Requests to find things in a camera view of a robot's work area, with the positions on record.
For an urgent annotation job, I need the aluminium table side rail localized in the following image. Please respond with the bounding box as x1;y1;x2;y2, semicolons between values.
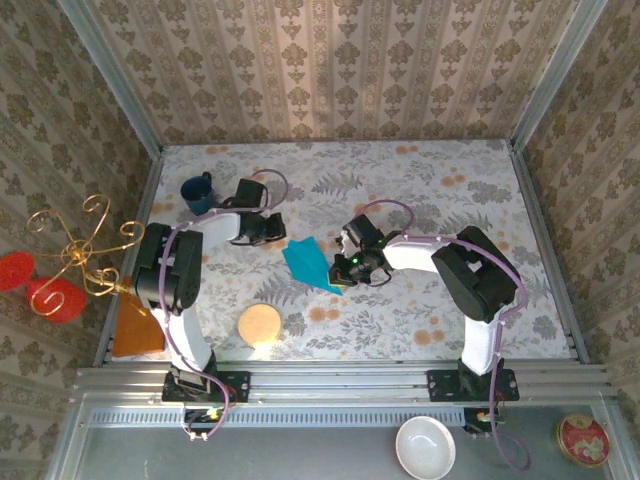
508;142;591;364
93;144;165;367

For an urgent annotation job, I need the round cork coaster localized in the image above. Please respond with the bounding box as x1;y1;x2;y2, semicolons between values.
237;303;283;350

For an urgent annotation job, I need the dark blue mug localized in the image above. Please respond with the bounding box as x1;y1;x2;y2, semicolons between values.
179;171;220;218

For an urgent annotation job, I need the red plastic goblet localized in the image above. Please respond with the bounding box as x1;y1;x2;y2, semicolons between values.
0;251;89;325

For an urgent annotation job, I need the orange wooden board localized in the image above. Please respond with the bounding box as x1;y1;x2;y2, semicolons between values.
110;274;167;359

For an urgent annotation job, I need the white bowl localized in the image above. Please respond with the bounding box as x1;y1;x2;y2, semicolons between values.
395;415;457;480

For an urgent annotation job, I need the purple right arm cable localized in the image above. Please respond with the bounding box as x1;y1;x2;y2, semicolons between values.
357;199;532;474

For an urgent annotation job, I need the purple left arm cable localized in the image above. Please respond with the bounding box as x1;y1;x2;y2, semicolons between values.
158;168;291;444

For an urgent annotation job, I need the small black controller board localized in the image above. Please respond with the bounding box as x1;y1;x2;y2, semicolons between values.
180;405;225;431
462;407;506;434

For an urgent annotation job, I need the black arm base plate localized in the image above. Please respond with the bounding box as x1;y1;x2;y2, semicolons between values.
427;368;520;403
161;370;252;404

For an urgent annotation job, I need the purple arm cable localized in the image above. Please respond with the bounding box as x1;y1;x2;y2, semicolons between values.
357;199;532;474
158;168;291;444

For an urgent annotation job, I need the gold wire stand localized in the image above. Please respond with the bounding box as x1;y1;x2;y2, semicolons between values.
27;193;149;317

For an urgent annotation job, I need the aluminium frame rail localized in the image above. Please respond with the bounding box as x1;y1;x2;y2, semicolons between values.
74;359;614;406

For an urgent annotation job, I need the red round tin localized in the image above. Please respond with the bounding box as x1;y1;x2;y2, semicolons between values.
555;412;612;469

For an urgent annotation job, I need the blue paper sheet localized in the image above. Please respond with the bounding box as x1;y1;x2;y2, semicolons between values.
281;237;346;297

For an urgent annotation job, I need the aluminium frame post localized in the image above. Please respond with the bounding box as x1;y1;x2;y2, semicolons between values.
57;0;164;156
509;0;609;151

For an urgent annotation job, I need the grey slotted cable duct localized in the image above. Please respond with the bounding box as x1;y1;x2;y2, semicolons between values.
82;409;469;427

